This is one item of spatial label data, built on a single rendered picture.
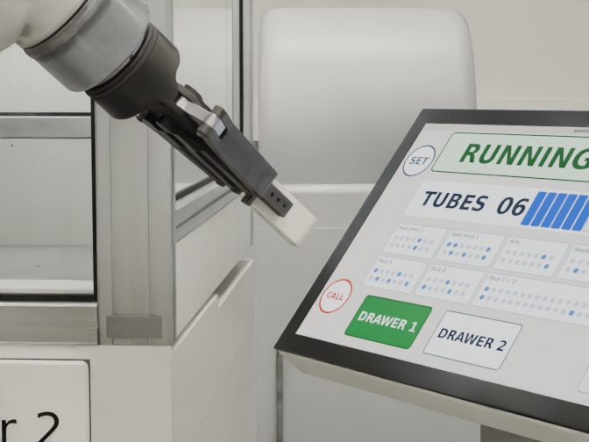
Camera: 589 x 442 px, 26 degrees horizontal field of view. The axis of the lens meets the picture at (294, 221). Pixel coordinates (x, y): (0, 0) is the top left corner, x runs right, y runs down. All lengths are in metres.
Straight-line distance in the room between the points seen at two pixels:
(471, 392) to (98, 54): 0.41
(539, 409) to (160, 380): 0.50
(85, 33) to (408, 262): 0.43
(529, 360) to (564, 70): 3.75
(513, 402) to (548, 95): 3.76
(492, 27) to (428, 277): 3.56
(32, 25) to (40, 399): 0.56
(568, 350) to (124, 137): 0.55
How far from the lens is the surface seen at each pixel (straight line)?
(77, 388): 1.39
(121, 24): 0.96
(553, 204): 1.16
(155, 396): 1.39
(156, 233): 1.36
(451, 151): 1.30
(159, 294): 1.37
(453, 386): 1.09
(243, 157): 1.02
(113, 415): 1.41
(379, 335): 1.19
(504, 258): 1.15
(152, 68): 0.98
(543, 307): 1.09
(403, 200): 1.29
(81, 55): 0.96
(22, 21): 0.94
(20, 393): 1.41
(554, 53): 4.77
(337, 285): 1.27
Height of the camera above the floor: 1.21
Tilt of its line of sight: 6 degrees down
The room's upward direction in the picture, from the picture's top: straight up
